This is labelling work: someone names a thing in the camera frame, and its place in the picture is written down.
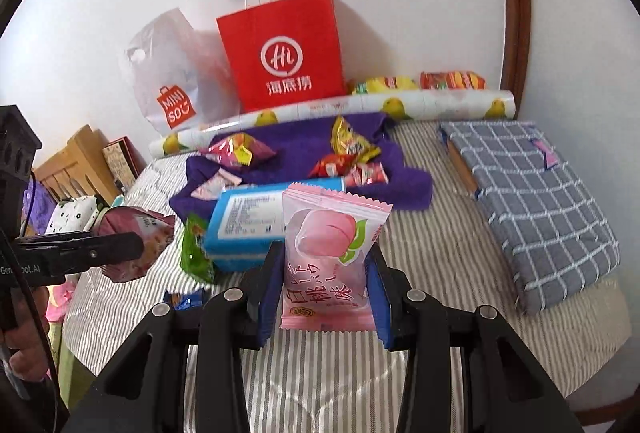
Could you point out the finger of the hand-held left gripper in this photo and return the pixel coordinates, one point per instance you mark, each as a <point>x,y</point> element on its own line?
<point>100,254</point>

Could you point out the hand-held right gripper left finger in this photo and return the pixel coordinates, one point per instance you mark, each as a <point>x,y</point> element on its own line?
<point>269,298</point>

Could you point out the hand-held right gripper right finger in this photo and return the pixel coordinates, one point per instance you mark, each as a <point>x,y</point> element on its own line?
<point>380,308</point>

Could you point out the maroon snack packet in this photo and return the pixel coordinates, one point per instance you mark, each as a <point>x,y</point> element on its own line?
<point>145,225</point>

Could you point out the pink peach snack packet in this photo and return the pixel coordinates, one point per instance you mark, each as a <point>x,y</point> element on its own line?
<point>325,233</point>

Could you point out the magenta and yellow snack packet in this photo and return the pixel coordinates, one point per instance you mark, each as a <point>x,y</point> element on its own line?
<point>235,150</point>

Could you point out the person's left hand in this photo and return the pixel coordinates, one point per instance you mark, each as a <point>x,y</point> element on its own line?
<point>25,343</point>

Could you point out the purple cloth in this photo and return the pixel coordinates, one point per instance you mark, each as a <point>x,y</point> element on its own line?
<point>40,208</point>

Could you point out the white dotted cloth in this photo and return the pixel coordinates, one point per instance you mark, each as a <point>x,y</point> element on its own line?
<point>70,213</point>

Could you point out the pink cloth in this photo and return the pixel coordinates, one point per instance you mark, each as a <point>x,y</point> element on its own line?
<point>60,303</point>

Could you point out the wooden headboard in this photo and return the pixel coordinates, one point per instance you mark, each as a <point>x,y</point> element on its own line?
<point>75,158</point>

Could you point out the small blue snack packet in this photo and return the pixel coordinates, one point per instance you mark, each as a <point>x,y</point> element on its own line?
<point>187,300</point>

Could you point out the blue and white box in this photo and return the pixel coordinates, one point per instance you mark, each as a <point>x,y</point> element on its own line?
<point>245,218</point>

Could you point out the green snack packet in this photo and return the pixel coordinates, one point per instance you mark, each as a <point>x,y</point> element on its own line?
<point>195,258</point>

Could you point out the brown framed box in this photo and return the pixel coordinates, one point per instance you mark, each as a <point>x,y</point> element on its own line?
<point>122,163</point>

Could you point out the small pink snack packet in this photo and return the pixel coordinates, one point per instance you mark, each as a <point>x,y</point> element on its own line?
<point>207,190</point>
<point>227,177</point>

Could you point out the small red snack packet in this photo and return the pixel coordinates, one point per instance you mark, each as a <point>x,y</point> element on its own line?
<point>367,174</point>
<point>330,166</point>

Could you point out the purple towel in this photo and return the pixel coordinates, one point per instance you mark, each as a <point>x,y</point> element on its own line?
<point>295,148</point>

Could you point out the grey checked pillow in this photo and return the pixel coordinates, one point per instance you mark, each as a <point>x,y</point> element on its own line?
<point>540,213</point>

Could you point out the white plastic bag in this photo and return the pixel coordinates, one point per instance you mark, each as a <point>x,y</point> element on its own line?
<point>165,73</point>

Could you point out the fruit-print tablecloth roll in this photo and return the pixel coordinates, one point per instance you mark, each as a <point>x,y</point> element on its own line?
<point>450,105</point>

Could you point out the yellow chips bag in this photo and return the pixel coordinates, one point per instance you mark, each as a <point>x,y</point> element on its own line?
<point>385,85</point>

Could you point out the red chips bag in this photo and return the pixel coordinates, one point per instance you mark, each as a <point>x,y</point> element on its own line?
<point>452,80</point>

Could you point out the red paper bag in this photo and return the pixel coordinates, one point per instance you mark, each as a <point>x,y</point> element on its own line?
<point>285,38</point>

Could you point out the wooden door frame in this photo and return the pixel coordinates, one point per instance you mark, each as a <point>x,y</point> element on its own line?
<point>516,13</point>

